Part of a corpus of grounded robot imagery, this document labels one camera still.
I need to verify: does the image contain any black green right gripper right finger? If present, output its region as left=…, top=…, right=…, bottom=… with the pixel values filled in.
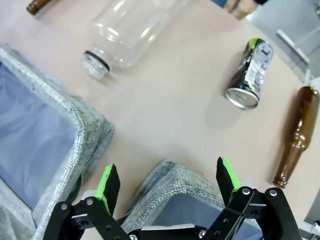
left=199, top=156, right=302, bottom=240

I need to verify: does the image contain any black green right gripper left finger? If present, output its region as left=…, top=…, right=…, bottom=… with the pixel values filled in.
left=44, top=163, right=131, bottom=240

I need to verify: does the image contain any grey woven fabric basket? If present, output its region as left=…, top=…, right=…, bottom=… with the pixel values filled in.
left=0, top=43, right=115, bottom=240
left=119, top=159, right=263, bottom=240

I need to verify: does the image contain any black green drink can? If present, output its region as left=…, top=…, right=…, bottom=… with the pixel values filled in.
left=224, top=37, right=275, bottom=111

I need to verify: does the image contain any brown glass bottle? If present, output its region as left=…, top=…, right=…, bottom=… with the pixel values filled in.
left=26, top=0, right=53, bottom=16
left=272, top=85, right=320, bottom=189

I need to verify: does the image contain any clear plastic bottle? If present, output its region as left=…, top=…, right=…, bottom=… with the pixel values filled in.
left=81, top=0, right=198, bottom=81

